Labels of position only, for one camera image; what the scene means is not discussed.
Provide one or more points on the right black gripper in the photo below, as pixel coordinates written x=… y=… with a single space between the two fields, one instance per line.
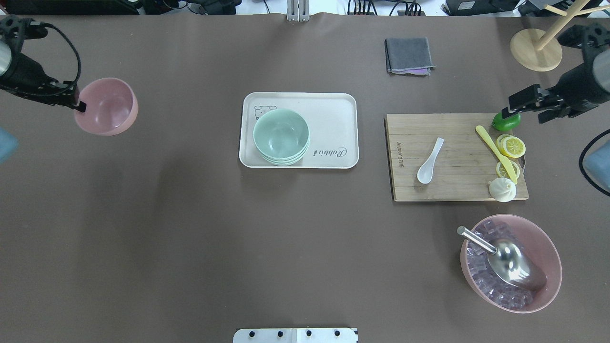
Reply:
x=579 y=87

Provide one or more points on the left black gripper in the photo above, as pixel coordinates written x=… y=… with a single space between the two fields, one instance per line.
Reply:
x=25 y=73

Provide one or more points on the small pink bowl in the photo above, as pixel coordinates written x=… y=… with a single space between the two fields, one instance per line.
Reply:
x=111 y=107

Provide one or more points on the white ceramic spoon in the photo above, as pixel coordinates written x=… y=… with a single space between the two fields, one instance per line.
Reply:
x=426 y=170

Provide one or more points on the large pink ice bowl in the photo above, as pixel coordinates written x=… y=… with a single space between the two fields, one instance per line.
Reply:
x=535 y=244

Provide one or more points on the green lime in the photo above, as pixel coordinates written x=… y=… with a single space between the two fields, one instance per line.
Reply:
x=506 y=124

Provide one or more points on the lemon slice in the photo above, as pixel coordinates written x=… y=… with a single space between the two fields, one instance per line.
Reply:
x=502 y=172
x=510 y=146

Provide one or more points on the wooden cup tree stand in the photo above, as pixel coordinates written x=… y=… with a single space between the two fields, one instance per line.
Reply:
x=539 y=50

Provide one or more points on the yellow plastic knife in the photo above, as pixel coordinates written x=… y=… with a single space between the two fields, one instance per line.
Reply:
x=483 y=133

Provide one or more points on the white steamed bun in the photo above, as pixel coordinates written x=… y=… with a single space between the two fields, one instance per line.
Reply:
x=502 y=189

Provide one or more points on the bamboo cutting board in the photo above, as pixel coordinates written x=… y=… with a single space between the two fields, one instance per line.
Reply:
x=464 y=166

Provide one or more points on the grey folded cloth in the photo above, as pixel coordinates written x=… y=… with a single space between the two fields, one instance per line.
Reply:
x=408 y=56

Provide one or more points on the metal ice scoop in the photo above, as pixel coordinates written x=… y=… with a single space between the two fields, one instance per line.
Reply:
x=508 y=261

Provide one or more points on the stacked green bowls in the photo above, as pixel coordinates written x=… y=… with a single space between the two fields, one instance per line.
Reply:
x=282 y=136

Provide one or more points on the cream rabbit tray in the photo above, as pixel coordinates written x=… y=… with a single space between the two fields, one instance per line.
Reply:
x=332 y=118

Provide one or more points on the aluminium frame post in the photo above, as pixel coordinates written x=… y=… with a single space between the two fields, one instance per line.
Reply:
x=298 y=10

